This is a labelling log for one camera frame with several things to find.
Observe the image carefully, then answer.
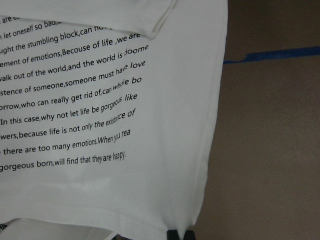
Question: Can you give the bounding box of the white long-sleeve printed shirt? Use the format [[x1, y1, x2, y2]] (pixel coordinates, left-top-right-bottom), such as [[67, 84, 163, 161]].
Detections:
[[0, 0, 228, 240]]

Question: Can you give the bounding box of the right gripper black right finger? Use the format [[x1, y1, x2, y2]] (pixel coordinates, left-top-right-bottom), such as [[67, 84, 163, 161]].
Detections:
[[183, 230, 196, 240]]

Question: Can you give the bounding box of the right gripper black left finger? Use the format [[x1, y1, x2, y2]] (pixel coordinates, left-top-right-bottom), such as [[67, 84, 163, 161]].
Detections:
[[166, 229, 180, 240]]

